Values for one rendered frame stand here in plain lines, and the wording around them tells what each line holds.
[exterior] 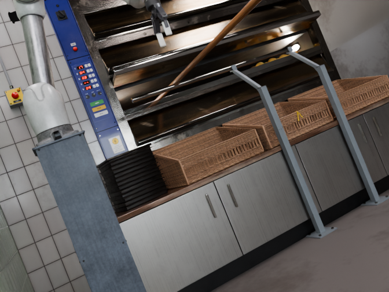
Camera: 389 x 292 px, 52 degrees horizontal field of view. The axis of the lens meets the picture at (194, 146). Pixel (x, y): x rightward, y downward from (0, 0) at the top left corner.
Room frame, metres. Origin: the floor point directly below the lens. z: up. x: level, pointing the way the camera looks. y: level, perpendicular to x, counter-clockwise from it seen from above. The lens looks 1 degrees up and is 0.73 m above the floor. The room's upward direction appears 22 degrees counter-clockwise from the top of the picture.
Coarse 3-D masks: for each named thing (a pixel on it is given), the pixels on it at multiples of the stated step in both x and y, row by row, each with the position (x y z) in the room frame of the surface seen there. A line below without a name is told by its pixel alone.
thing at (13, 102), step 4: (16, 88) 2.39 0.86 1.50; (20, 88) 2.40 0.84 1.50; (4, 92) 2.37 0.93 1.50; (8, 92) 2.37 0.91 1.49; (12, 92) 2.38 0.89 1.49; (20, 92) 2.39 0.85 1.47; (8, 96) 2.37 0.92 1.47; (20, 96) 2.39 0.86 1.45; (8, 100) 2.37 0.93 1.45; (12, 100) 2.37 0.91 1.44; (16, 100) 2.38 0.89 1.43; (20, 100) 2.39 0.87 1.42; (12, 104) 2.37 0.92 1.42; (16, 104) 2.38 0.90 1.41; (20, 104) 2.42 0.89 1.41
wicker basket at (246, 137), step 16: (224, 128) 2.77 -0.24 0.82; (240, 128) 2.59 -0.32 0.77; (176, 144) 2.73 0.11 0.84; (192, 144) 2.77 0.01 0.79; (208, 144) 2.80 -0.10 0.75; (224, 144) 2.36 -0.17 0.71; (240, 144) 2.40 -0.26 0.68; (256, 144) 2.44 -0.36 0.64; (160, 160) 2.50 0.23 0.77; (176, 160) 2.26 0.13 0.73; (192, 160) 2.26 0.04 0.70; (208, 160) 2.75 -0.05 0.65; (224, 160) 2.34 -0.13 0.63; (240, 160) 2.38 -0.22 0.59; (176, 176) 2.36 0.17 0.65; (192, 176) 2.25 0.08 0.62
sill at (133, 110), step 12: (312, 48) 3.33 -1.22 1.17; (276, 60) 3.18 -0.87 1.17; (288, 60) 3.22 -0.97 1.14; (252, 72) 3.08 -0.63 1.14; (204, 84) 2.92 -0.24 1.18; (216, 84) 2.96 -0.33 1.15; (168, 96) 2.81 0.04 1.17; (180, 96) 2.84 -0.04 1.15; (132, 108) 2.70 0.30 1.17; (144, 108) 2.73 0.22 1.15
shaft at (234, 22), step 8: (256, 0) 1.48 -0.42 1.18; (248, 8) 1.54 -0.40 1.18; (240, 16) 1.61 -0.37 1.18; (232, 24) 1.68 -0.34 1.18; (224, 32) 1.76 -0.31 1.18; (216, 40) 1.84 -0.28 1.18; (208, 48) 1.93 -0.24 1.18; (200, 56) 2.04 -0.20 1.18; (192, 64) 2.15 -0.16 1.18; (184, 72) 2.29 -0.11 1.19; (176, 80) 2.43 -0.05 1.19; (160, 96) 2.78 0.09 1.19
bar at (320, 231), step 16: (288, 48) 2.77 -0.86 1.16; (240, 64) 2.62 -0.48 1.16; (192, 80) 2.48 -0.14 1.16; (144, 96) 2.35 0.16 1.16; (336, 96) 2.58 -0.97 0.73; (272, 112) 2.38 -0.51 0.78; (336, 112) 2.58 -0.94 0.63; (288, 144) 2.39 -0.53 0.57; (352, 144) 2.56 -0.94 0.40; (288, 160) 2.40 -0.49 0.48; (368, 176) 2.57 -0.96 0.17; (304, 192) 2.38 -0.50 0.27; (368, 192) 2.59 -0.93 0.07; (320, 224) 2.39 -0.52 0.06
